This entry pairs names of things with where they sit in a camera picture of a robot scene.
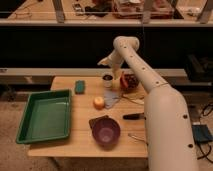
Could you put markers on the black box on shelf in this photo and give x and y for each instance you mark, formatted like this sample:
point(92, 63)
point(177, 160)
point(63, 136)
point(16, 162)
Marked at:
point(199, 69)

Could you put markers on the black handled knife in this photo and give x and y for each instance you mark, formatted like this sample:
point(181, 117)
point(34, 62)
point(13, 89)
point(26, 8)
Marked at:
point(135, 116)

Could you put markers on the wooden table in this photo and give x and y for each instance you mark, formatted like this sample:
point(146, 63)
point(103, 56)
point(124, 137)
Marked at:
point(80, 143)

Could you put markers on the metal spoon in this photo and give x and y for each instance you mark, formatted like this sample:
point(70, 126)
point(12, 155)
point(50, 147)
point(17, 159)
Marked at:
point(136, 138)

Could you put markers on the green sponge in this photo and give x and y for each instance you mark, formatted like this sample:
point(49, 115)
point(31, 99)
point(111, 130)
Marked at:
point(79, 86)

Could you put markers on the orange fruit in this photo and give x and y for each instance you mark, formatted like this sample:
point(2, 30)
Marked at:
point(99, 103)

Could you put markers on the grey cloth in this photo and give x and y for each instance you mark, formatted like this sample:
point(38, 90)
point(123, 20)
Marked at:
point(111, 98)

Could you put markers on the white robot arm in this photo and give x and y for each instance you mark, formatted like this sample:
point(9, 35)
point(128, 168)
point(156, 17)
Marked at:
point(169, 134)

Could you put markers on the dark brown square plate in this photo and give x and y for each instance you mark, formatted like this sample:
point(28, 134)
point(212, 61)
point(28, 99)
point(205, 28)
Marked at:
point(94, 120)

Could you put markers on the green plastic tray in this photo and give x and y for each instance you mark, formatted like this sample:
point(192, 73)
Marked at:
point(46, 117)

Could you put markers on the metal utensil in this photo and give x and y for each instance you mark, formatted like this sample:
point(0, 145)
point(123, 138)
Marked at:
point(134, 98)

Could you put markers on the blue foot pedal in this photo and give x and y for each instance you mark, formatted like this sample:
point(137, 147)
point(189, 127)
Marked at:
point(201, 134)

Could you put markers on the red basket with items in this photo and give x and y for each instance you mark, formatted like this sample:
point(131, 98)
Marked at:
point(128, 81)

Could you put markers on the purple bowl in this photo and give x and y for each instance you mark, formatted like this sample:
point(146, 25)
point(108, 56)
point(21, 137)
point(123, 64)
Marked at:
point(106, 131)

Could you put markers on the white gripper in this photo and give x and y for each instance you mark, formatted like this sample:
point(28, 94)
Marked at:
point(114, 61)

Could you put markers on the white cup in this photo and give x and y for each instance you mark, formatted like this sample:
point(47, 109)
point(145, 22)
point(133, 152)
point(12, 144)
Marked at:
point(107, 80)

